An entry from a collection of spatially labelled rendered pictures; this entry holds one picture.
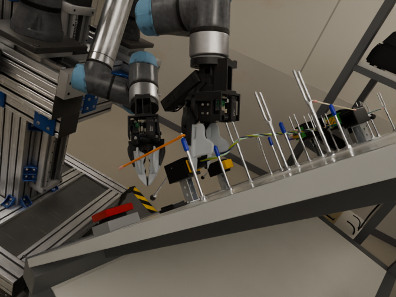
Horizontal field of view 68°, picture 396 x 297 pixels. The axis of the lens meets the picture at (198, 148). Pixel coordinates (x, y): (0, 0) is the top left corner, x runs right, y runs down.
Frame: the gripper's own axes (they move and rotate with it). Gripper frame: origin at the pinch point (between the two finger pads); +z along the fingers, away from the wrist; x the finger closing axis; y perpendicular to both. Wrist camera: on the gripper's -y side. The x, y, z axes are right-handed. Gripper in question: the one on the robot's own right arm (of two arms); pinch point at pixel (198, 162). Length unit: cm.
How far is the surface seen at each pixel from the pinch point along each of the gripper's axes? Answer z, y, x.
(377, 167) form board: -6.5, 32.8, -28.2
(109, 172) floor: 36, -160, 100
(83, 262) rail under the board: 25.0, -25.0, -9.9
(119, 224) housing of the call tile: 7.5, -0.8, -19.0
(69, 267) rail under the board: 24.6, -25.1, -13.5
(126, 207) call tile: 5.4, -1.9, -16.9
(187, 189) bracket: 5.5, -1.7, -1.1
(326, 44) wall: -77, -33, 242
